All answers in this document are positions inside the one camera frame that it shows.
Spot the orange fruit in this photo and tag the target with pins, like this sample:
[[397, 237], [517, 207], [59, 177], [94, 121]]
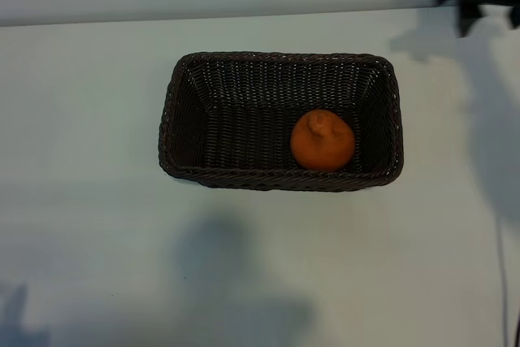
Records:
[[321, 148]]

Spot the dark brown woven wicker basket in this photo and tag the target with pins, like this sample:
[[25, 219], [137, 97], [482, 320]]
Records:
[[243, 135]]

